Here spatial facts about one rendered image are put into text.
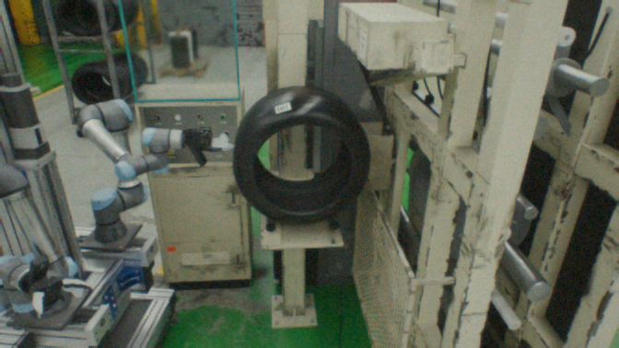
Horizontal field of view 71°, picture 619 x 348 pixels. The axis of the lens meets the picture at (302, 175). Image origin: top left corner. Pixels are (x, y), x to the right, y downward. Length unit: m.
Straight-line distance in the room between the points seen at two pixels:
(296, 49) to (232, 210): 1.08
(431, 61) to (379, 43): 0.17
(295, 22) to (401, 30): 0.68
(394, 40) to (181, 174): 1.54
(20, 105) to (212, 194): 1.13
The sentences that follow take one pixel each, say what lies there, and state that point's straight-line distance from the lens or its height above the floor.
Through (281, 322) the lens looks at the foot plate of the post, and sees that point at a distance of 2.73.
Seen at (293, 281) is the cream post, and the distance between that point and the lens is 2.58.
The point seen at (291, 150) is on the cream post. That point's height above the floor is 1.11.
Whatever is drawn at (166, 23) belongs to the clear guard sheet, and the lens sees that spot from 2.35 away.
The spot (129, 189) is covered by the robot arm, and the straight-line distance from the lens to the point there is 2.27.
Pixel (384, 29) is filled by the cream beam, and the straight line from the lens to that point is 1.41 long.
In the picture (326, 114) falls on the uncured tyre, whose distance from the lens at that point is 1.69.
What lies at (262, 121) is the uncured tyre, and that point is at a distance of 1.69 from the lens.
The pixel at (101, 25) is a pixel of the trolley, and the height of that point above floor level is 1.31.
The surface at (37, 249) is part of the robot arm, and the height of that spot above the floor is 1.06.
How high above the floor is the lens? 1.95
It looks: 26 degrees down
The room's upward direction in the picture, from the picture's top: straight up
